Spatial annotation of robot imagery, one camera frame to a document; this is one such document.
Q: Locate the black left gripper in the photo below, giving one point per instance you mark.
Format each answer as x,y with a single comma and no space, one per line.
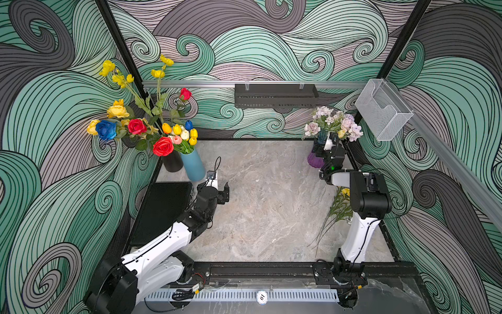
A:
221,196

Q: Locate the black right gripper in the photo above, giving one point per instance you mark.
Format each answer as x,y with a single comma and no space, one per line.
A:
339,146

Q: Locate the purple glass vase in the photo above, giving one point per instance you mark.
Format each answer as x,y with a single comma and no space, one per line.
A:
315,158

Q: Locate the teal ceramic vase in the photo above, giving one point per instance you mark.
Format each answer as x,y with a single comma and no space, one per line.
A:
193,166

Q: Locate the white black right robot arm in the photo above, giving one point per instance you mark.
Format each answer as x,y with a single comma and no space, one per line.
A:
369,201

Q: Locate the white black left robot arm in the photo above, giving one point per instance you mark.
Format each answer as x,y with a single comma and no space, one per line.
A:
120,283

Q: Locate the black vase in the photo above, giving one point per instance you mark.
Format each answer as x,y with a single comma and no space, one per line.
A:
172,162

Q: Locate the pink lilac flower bunch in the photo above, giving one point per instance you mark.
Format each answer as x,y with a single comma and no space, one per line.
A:
327,121

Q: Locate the colourful tulip bunch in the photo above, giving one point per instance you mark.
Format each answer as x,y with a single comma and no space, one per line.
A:
184,137

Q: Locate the mixed rose bouquet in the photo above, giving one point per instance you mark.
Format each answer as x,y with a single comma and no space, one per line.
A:
122,122

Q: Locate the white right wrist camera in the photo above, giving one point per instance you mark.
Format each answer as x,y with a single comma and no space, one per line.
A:
328,144

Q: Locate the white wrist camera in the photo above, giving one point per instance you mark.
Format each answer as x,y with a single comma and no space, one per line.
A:
212,179
328,144

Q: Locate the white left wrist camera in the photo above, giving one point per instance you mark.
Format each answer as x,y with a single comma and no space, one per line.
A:
212,179

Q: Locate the clear plastic wall bin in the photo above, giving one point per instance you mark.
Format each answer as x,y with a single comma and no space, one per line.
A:
383,108

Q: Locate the black wall tray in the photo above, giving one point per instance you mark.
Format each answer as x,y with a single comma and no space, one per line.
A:
280,97

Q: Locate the black corner frame post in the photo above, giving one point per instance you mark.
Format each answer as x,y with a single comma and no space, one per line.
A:
402,41

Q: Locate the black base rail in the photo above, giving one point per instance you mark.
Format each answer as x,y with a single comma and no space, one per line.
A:
318,273

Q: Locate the white slotted cable duct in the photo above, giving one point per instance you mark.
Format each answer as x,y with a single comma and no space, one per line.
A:
264,296

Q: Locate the black left corner post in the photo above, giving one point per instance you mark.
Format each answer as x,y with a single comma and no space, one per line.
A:
119,40

